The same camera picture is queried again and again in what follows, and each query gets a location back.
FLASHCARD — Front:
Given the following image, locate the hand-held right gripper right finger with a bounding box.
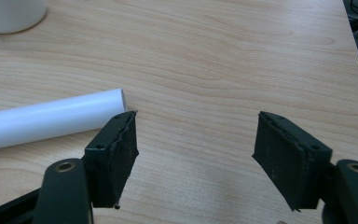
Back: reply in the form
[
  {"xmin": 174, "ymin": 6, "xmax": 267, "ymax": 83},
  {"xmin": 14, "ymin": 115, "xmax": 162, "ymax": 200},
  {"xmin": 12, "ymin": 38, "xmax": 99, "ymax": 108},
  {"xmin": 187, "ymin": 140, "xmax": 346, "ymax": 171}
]
[{"xmin": 252, "ymin": 111, "xmax": 333, "ymax": 212}]

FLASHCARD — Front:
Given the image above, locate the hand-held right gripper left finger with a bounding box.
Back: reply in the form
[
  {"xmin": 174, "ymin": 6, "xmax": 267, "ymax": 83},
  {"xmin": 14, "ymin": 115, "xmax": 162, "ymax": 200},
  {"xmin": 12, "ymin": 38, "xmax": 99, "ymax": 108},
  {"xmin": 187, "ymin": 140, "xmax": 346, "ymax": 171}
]
[{"xmin": 81, "ymin": 110, "xmax": 140, "ymax": 209}]

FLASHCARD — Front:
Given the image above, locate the white plastic tube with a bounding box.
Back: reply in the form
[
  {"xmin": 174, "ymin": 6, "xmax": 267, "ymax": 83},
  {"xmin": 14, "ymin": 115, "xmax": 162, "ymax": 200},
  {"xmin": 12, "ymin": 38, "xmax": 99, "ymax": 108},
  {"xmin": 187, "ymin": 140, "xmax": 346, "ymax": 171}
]
[{"xmin": 0, "ymin": 88, "xmax": 128, "ymax": 153}]

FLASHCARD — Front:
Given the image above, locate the white cup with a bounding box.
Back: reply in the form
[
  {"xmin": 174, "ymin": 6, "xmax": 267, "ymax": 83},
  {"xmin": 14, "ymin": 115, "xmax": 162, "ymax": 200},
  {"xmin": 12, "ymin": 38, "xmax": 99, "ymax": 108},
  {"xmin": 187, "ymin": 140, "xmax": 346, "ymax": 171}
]
[{"xmin": 0, "ymin": 0, "xmax": 48, "ymax": 35}]

